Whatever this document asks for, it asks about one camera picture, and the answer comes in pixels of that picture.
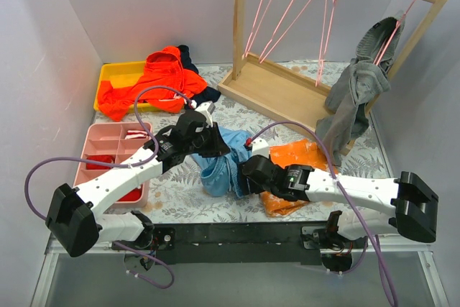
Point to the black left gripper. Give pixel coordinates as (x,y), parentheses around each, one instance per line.
(214,140)

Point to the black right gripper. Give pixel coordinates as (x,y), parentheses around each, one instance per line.
(249,172)

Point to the light blue shorts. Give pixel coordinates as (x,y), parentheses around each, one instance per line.
(219,175)

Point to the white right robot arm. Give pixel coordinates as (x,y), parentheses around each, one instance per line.
(406,205)

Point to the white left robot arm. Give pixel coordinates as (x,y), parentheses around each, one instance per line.
(77,216)

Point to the orange tie-dye shorts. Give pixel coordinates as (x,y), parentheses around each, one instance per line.
(302,152)

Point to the bright orange shorts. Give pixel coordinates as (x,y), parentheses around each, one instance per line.
(164,71)

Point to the grey shorts on hanger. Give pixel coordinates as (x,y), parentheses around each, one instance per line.
(359,83)

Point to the pink hanger holding grey shorts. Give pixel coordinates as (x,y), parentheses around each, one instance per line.
(388,40)

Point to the navy blue garment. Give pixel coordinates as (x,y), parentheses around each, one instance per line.
(207,94)

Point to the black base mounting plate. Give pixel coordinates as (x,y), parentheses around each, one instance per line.
(303,242)

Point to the red white striped cloth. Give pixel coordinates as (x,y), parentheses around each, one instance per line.
(136,134)

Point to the red cloth in front compartment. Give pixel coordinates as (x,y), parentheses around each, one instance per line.
(132,196)

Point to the pink divided organizer tray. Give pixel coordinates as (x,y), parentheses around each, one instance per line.
(115,145)

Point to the red folded cloth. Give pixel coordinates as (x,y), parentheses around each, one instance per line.
(100,162)

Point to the yellow plastic bin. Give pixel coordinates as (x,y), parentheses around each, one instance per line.
(120,75)

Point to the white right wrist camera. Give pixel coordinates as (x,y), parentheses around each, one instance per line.
(257,146)

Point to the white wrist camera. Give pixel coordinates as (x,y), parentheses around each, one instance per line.
(257,146)
(206,109)

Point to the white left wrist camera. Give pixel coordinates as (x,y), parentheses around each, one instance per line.
(206,109)

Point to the pink wire hanger middle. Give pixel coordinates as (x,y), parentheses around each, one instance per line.
(292,12)

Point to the pink wire hanger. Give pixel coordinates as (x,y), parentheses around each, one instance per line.
(259,16)
(328,19)
(292,12)

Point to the aluminium frame rail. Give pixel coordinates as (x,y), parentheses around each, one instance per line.
(105,277)

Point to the pink wire hanger right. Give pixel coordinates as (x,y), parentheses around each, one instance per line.
(328,19)

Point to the pink wire hanger left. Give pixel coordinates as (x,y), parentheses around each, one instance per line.
(259,16)

